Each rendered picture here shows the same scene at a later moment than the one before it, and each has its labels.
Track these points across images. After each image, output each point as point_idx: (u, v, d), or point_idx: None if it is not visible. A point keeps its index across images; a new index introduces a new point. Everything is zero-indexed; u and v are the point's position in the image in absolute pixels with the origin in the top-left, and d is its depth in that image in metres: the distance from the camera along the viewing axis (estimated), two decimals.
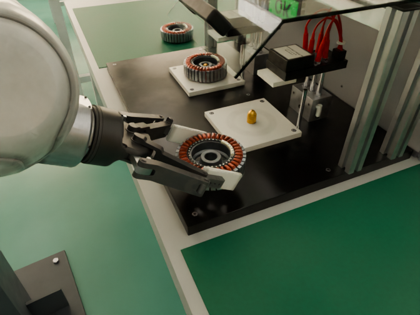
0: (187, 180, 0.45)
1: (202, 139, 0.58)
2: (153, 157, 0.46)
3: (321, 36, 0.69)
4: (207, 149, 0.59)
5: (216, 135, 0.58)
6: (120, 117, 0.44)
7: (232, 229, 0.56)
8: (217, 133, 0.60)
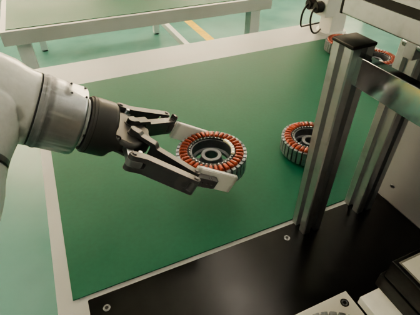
0: (176, 177, 0.45)
1: None
2: (147, 152, 0.47)
3: None
4: None
5: None
6: (117, 109, 0.45)
7: None
8: None
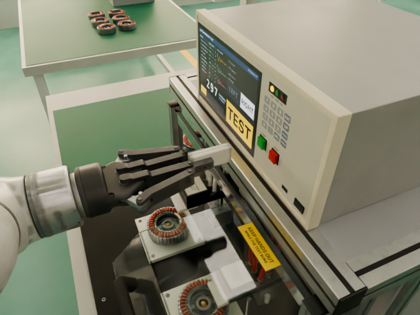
0: (160, 155, 0.57)
1: None
2: (140, 169, 0.54)
3: None
4: None
5: None
6: None
7: None
8: None
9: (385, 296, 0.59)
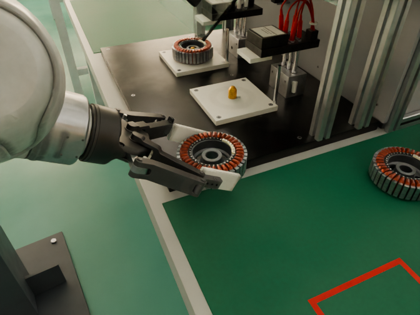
0: (145, 121, 0.57)
1: (393, 152, 0.63)
2: None
3: (295, 17, 0.75)
4: (396, 162, 0.64)
5: (407, 150, 0.64)
6: None
7: None
8: (405, 147, 0.65)
9: (417, 17, 0.60)
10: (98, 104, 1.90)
